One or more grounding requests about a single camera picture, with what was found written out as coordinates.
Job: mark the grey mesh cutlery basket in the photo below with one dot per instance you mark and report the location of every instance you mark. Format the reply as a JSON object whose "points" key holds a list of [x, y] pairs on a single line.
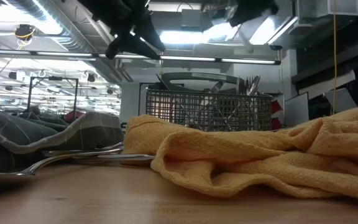
{"points": [[210, 109]]}

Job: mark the long ceiling light strip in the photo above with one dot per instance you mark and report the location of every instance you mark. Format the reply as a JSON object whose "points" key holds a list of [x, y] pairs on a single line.
{"points": [[253, 61]]}

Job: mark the grey checked cloth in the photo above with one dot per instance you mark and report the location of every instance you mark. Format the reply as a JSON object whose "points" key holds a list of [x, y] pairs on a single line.
{"points": [[82, 133]]}

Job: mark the white ceiling box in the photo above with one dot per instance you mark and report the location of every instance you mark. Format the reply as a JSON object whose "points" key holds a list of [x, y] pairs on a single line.
{"points": [[322, 7]]}

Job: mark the black background frame stand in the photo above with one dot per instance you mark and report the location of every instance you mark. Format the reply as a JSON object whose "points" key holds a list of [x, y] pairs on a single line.
{"points": [[76, 93]]}

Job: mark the yellow terry cloth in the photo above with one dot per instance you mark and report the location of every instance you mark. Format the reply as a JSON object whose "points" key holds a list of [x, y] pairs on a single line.
{"points": [[259, 155]]}

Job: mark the grey ceiling box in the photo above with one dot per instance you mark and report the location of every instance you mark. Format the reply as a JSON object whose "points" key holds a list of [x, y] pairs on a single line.
{"points": [[191, 18]]}

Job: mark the person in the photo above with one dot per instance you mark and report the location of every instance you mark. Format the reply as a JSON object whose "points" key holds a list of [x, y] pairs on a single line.
{"points": [[33, 110]]}

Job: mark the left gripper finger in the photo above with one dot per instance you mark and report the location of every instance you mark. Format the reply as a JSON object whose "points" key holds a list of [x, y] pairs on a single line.
{"points": [[113, 49], [149, 40]]}

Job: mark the red background object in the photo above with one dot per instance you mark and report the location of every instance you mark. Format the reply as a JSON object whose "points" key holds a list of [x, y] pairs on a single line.
{"points": [[73, 115], [277, 107]]}

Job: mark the silver metal spoon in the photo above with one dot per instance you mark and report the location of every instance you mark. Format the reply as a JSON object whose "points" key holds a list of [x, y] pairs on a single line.
{"points": [[5, 179], [254, 85]]}

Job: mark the black overhead rack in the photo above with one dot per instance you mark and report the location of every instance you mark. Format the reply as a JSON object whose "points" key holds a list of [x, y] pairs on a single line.
{"points": [[322, 74]]}

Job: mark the white upright panel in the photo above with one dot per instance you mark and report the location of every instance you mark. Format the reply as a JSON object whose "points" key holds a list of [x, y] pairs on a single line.
{"points": [[297, 110]]}

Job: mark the grey tilted panel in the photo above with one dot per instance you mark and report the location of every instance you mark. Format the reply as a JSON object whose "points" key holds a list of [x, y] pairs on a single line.
{"points": [[342, 99]]}

